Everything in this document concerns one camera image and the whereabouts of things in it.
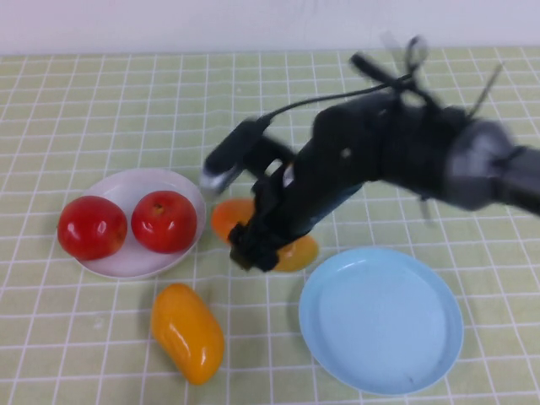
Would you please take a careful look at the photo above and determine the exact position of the green checked tablecloth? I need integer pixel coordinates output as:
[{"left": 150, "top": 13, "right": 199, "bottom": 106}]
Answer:
[{"left": 0, "top": 46, "right": 540, "bottom": 405}]

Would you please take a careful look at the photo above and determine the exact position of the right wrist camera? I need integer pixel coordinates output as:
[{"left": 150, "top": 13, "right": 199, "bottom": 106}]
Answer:
[{"left": 201, "top": 116, "right": 273, "bottom": 192}]

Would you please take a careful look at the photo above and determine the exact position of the black looped right arm cable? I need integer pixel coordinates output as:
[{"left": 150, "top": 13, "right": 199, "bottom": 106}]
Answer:
[{"left": 402, "top": 35, "right": 429, "bottom": 79}]

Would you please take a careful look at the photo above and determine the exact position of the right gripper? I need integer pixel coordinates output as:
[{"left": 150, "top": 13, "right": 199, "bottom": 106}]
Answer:
[{"left": 229, "top": 159, "right": 362, "bottom": 272}]

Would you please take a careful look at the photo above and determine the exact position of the yellow mango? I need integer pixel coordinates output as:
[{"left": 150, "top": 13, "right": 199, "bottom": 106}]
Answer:
[{"left": 150, "top": 283, "right": 225, "bottom": 386}]

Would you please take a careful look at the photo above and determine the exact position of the light blue round plate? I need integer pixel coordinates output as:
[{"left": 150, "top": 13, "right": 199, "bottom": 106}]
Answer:
[{"left": 298, "top": 247, "right": 465, "bottom": 397}]

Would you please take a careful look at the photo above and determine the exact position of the orange mango with reddish end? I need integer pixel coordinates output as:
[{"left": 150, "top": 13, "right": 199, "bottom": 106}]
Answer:
[{"left": 210, "top": 198, "right": 319, "bottom": 273}]

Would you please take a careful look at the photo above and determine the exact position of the black right camera cable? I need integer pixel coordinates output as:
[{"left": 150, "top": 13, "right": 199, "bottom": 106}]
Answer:
[{"left": 261, "top": 73, "right": 417, "bottom": 126}]

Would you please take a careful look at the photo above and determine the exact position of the red apple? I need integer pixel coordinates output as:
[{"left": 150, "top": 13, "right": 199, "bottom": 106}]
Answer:
[
  {"left": 131, "top": 190, "right": 198, "bottom": 255},
  {"left": 57, "top": 195, "right": 129, "bottom": 262}
]

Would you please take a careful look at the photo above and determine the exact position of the white round plate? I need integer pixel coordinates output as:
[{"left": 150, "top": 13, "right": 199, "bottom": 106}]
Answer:
[{"left": 73, "top": 167, "right": 208, "bottom": 279}]

